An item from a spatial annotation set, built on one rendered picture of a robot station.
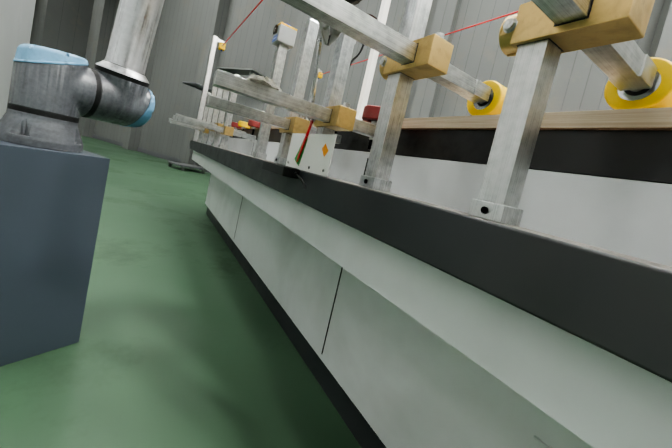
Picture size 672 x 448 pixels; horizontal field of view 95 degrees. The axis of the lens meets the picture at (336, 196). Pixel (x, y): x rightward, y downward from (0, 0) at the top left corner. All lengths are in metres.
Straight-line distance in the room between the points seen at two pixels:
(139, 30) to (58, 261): 0.74
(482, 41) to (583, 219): 5.30
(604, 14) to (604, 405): 0.37
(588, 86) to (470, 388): 5.09
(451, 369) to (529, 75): 0.56
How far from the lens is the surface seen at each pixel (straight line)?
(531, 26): 0.48
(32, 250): 1.18
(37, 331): 1.29
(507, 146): 0.44
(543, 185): 0.65
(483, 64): 5.67
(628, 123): 0.62
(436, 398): 0.80
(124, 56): 1.25
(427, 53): 0.58
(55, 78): 1.17
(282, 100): 0.72
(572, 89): 5.53
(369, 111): 0.84
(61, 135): 1.16
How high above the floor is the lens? 0.72
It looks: 4 degrees down
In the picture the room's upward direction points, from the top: 13 degrees clockwise
